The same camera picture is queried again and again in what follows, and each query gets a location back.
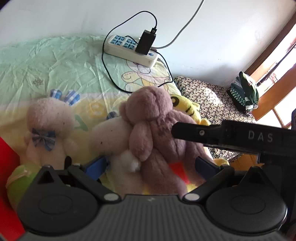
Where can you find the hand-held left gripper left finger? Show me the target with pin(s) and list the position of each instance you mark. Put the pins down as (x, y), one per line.
(96, 168)

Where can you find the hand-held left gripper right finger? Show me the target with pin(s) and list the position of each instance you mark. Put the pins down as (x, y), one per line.
(205, 166)

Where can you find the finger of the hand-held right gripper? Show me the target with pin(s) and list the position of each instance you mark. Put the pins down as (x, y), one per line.
(196, 133)

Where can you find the yellow tiger plush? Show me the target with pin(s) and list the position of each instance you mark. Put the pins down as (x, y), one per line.
(185, 105)

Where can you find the white bunny plush blue bow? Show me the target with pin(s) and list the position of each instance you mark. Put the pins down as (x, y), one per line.
(48, 115)
(108, 136)

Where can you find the pink plush toy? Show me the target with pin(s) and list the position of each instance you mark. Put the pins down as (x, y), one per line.
(152, 111)

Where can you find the green mushroom plush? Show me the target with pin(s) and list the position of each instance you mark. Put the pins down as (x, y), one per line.
(20, 183)

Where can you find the red cardboard box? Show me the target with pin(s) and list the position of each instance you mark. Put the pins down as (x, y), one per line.
(7, 162)

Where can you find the floral patterned cushion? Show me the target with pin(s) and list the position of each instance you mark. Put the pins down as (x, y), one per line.
(208, 97)

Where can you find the stack of folded green clothes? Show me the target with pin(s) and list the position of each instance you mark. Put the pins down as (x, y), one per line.
(247, 90)

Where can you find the black power adapter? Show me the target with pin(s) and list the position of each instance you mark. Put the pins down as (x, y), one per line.
(144, 42)

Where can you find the white power strip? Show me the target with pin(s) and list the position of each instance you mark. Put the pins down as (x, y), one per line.
(122, 52)

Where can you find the printed bed sheet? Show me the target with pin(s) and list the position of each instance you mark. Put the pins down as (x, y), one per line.
(57, 60)

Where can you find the wooden window frame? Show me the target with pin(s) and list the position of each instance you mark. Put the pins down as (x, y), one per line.
(272, 92)

